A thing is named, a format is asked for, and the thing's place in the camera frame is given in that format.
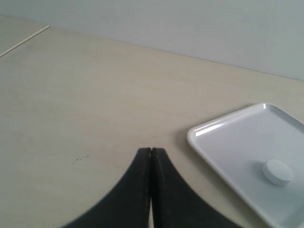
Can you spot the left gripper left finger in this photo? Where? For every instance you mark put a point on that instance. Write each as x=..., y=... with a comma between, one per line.
x=127, y=205

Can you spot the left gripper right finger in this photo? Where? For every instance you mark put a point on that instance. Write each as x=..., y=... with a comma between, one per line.
x=174, y=203

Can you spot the white rectangular plastic tray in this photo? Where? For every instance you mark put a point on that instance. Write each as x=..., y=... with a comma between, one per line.
x=237, y=147

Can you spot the white bottle cap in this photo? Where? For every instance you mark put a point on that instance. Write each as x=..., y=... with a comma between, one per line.
x=277, y=172

